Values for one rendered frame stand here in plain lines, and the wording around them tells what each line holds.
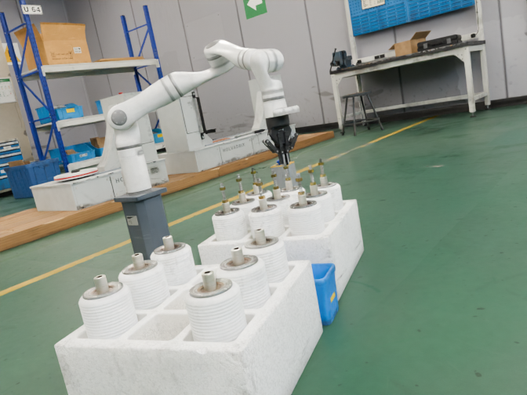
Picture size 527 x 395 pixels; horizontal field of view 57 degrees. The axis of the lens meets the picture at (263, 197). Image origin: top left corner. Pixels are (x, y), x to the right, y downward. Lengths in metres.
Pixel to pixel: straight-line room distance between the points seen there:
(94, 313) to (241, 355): 0.31
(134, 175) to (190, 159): 2.31
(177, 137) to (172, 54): 4.82
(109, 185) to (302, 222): 2.40
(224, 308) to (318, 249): 0.51
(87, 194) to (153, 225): 1.65
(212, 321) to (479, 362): 0.51
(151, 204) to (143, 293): 0.83
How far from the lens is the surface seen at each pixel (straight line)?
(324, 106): 7.02
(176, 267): 1.12
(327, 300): 1.17
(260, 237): 1.03
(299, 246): 1.28
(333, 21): 6.90
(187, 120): 4.12
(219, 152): 4.26
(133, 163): 1.82
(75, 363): 0.99
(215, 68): 1.81
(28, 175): 5.82
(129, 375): 0.92
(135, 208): 1.82
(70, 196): 3.43
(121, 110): 1.80
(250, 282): 0.90
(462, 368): 1.01
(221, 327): 0.82
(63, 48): 6.73
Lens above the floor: 0.54
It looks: 11 degrees down
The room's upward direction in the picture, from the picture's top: 11 degrees counter-clockwise
